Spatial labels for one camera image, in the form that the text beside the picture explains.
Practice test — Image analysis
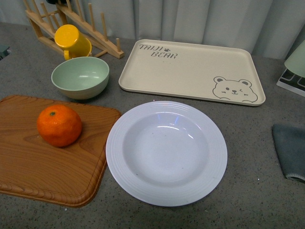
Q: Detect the dark green object left edge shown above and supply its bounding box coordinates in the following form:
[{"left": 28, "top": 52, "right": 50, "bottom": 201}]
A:
[{"left": 0, "top": 44, "right": 10, "bottom": 60}]

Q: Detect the white round plate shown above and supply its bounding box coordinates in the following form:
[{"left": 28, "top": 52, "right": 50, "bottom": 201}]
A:
[{"left": 106, "top": 101, "right": 227, "bottom": 207}]

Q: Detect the light green cup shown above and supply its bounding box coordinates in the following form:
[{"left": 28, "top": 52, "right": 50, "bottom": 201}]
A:
[{"left": 284, "top": 41, "right": 305, "bottom": 78}]

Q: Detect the beige bear tray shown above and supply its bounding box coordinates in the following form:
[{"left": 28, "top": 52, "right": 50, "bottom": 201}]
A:
[{"left": 119, "top": 39, "right": 265, "bottom": 106}]

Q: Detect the grey folded cloth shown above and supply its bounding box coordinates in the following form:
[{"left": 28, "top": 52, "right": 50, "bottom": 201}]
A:
[{"left": 272, "top": 124, "right": 305, "bottom": 183}]

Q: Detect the light green bowl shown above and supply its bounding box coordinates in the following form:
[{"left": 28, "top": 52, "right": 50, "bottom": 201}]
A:
[{"left": 51, "top": 57, "right": 110, "bottom": 100}]

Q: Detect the yellow plastic cup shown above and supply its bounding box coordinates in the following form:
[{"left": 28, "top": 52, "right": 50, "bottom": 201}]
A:
[{"left": 54, "top": 24, "right": 92, "bottom": 60}]

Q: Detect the orange fruit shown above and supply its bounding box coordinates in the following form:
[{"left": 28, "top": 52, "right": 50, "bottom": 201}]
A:
[{"left": 37, "top": 104, "right": 82, "bottom": 147}]

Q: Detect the wooden dish rack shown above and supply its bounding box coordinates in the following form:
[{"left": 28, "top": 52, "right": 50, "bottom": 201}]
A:
[{"left": 23, "top": 0, "right": 124, "bottom": 59}]

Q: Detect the wooden cutting board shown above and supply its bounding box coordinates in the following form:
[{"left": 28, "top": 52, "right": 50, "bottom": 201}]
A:
[{"left": 0, "top": 95, "right": 121, "bottom": 208}]

